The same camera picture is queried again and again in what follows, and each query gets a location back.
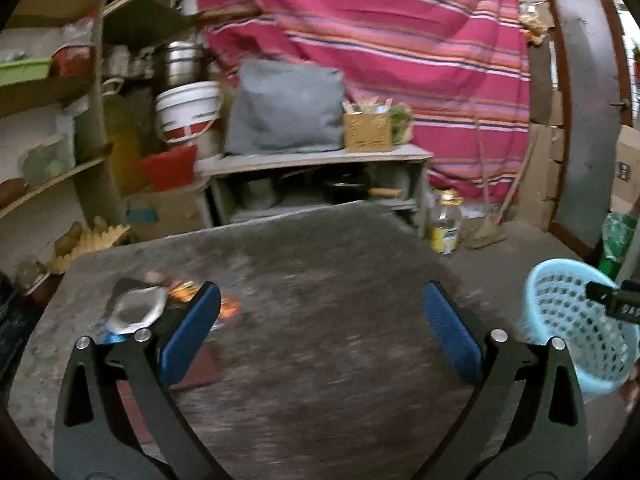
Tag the steel cooking pot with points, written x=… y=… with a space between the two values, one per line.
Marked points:
x=178 y=63

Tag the clear plastic container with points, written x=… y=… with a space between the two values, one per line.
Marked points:
x=53 y=156

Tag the white plastic bucket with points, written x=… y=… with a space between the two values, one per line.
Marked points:
x=186 y=115

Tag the red plastic basket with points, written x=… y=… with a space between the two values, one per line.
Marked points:
x=170 y=169

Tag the yellow egg tray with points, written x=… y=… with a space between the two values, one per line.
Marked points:
x=87 y=244

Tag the black frying pan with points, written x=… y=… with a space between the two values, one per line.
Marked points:
x=337 y=193

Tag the grey low shelf unit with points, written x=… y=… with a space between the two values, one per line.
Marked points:
x=252 y=187

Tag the red striped hanging cloth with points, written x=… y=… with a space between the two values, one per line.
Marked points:
x=460 y=65

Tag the tan perforated utensil holder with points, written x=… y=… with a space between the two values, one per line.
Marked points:
x=367 y=125

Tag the brown potato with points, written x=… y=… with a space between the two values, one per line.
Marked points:
x=68 y=241

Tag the yellow-label oil bottle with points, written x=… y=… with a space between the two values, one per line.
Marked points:
x=446 y=221

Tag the large amber oil jug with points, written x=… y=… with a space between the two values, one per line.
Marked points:
x=122 y=133

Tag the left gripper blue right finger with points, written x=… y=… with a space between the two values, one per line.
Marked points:
x=525 y=418

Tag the light blue plastic basket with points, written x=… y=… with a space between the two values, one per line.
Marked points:
x=555 y=304

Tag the grey fabric cover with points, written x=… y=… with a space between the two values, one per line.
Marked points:
x=285 y=108

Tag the green plastic tray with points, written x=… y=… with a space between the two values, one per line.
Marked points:
x=16 y=72

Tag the cardboard box by door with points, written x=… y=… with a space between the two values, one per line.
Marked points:
x=626 y=182

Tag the maroon scouring pad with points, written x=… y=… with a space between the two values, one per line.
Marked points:
x=202 y=372

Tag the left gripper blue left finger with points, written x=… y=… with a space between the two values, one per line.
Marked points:
x=93 y=438

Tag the blue plastic bag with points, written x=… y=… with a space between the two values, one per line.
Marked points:
x=111 y=338

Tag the large cardboard box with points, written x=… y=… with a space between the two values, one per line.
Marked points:
x=153 y=215

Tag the wooden wall shelf unit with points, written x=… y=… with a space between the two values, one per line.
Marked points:
x=72 y=33

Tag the green leafy vegetables bag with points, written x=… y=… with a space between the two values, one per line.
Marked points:
x=401 y=120

